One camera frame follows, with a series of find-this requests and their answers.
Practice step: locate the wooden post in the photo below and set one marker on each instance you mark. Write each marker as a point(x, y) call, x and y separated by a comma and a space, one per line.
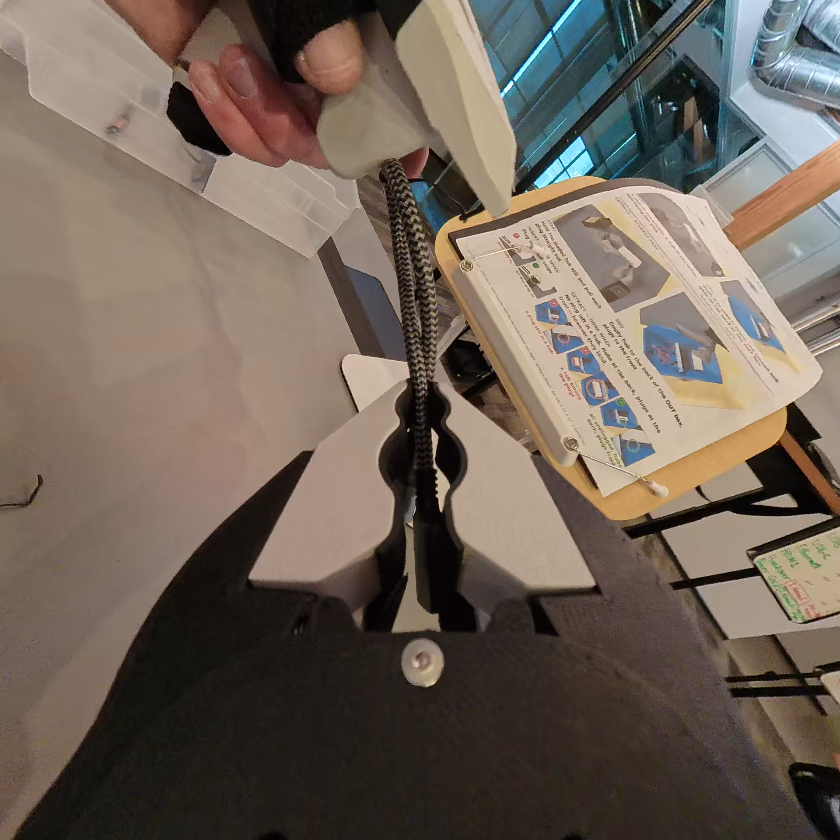
point(781, 197)

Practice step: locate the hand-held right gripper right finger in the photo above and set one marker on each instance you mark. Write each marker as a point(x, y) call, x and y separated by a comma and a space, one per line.
point(519, 525)

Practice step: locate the handwritten whiteboard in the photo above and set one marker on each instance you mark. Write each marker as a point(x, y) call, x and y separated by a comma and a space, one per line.
point(801, 578)

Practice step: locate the silver ventilation ducts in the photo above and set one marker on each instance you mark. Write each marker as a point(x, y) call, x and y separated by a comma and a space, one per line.
point(794, 53)

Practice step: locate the person's left hand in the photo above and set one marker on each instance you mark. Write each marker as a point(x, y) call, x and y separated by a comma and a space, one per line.
point(250, 99)

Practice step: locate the clear plastic storage bin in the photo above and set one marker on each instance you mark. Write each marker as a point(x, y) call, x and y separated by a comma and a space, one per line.
point(131, 118)

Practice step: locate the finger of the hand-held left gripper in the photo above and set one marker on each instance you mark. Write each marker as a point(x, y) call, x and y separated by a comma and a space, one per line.
point(460, 79)

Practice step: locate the instruction sheet wooden board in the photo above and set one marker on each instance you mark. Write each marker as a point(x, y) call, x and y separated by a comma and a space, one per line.
point(630, 328)

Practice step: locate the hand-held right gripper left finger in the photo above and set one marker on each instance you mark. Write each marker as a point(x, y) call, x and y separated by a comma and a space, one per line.
point(328, 525)

